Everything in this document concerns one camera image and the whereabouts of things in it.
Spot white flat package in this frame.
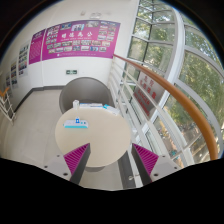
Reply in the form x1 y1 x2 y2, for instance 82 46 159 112
79 103 103 109

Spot orange wooden handrail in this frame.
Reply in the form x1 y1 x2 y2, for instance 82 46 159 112
114 54 218 160

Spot round beige table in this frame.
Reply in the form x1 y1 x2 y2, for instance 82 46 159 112
55 108 131 167

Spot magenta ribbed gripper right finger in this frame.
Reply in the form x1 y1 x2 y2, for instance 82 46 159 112
131 144 159 185

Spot large curved window frame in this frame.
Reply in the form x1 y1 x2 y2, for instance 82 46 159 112
127 0 224 166

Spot white blue charger plug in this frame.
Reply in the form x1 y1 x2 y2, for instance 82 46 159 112
75 117 80 125

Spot left white stair railing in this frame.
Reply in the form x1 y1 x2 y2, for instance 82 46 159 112
0 88 16 124

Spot grey tub armchair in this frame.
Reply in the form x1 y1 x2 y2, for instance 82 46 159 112
59 77 114 113

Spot white metal railing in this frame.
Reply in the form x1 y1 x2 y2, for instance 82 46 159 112
108 57 187 168

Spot large magenta wall poster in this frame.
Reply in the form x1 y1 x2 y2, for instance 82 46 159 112
42 20 120 60

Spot small white box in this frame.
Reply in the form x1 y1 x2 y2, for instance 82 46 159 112
73 100 80 110

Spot green exit sign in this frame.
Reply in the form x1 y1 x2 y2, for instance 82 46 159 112
66 70 78 75

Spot teal white packet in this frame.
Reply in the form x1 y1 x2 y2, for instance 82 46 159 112
103 104 120 115

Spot narrow magenta wall poster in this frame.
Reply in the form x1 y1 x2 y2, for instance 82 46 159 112
29 30 45 64

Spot red banner sign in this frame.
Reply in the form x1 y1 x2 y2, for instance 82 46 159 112
134 72 164 118

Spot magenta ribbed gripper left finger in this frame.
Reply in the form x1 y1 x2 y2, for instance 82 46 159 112
64 143 91 184

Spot white photo notice board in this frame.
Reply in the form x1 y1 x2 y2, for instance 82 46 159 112
18 42 29 77

